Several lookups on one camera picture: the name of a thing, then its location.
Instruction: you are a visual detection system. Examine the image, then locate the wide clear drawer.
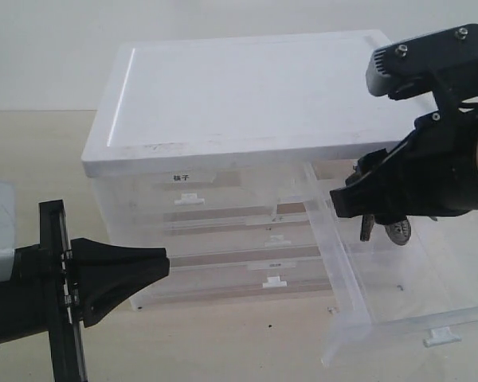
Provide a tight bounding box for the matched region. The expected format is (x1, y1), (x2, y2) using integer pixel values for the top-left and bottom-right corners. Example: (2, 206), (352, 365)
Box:
(129, 257), (331, 310)
(163, 221), (315, 257)

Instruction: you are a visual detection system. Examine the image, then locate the middle wide clear drawer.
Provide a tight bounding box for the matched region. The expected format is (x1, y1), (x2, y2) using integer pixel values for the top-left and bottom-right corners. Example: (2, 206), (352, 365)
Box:
(163, 221), (315, 257)

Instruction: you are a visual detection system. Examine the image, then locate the key bunch with blue tag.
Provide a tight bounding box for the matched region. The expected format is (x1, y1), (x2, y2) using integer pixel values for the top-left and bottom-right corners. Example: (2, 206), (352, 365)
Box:
(359, 214), (412, 246)

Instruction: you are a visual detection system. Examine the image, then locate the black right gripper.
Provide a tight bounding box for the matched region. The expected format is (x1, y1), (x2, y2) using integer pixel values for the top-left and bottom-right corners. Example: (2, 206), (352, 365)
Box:
(330, 68), (478, 225)

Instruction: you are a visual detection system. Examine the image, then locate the translucent plastic drawer cabinet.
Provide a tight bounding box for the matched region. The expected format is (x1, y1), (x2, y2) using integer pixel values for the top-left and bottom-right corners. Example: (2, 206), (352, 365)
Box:
(81, 28), (423, 311)

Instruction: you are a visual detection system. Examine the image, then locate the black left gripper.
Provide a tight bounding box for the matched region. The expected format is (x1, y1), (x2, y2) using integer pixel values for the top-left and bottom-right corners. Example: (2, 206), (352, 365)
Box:
(0, 200), (170, 381)

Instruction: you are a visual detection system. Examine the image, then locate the bottom wide clear drawer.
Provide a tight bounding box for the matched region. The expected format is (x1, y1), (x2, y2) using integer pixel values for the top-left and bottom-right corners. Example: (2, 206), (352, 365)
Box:
(129, 257), (331, 310)

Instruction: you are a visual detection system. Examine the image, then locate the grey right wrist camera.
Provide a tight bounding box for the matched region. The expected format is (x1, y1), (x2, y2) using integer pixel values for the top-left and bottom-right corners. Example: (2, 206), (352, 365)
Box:
(366, 24), (478, 101)

